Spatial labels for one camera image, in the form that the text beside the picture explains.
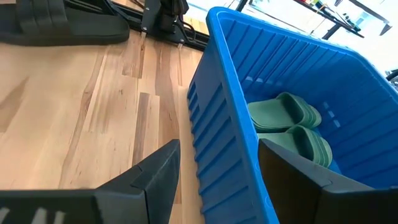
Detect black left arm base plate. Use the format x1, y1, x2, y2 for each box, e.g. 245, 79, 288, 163
141, 0, 187, 44

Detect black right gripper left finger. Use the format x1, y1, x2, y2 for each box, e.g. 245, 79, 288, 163
0, 139, 182, 224

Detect blue plastic bin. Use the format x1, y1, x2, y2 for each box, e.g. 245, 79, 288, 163
186, 6, 398, 224

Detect black aluminium extrusion frame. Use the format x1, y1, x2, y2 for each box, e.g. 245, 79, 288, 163
63, 0, 210, 52

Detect green rubber slide sandal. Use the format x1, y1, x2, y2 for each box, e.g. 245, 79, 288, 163
257, 124, 333, 169
248, 91, 323, 134

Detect black rubber slide sandal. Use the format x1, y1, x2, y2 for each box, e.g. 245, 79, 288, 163
0, 0, 131, 47

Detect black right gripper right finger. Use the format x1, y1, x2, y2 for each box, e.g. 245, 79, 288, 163
257, 138, 398, 224

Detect black bars with brackets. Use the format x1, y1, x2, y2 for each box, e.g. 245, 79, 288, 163
236, 0, 393, 40

